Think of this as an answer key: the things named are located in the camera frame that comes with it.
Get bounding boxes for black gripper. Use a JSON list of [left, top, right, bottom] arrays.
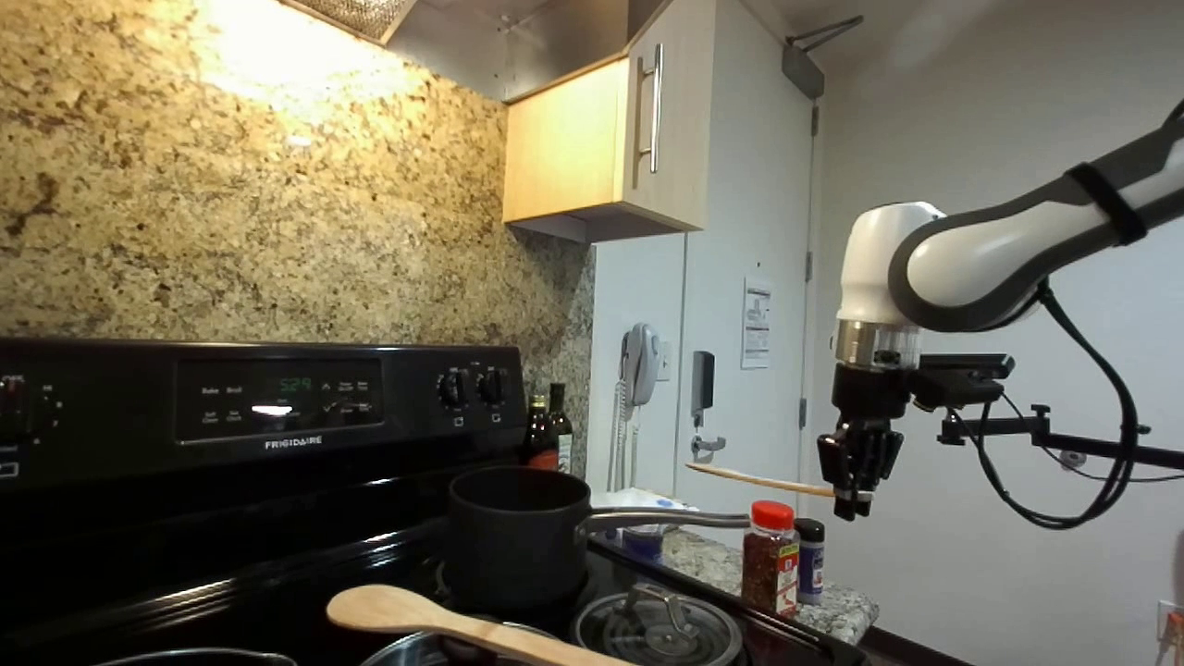
[[819, 366, 911, 523]]

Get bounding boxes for wooden cooking stick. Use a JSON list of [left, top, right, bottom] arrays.
[[686, 462, 838, 501]]

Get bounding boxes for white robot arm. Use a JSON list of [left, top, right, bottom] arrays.
[[819, 112, 1184, 530]]

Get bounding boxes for red-capped spice bottle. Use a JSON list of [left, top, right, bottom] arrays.
[[739, 501, 800, 614]]

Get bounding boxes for olive oil bottle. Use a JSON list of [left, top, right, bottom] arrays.
[[523, 395, 558, 470]]

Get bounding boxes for dark-capped spice shaker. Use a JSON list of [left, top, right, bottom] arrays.
[[797, 517, 826, 607]]

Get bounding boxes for glass lid on burner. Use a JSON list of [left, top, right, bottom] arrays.
[[573, 584, 743, 666]]

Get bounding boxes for black saucepan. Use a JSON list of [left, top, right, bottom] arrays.
[[443, 470, 747, 611]]

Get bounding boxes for wooden spoon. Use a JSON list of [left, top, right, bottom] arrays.
[[327, 584, 631, 666]]

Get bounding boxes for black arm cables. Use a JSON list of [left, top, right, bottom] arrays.
[[938, 160, 1184, 535]]

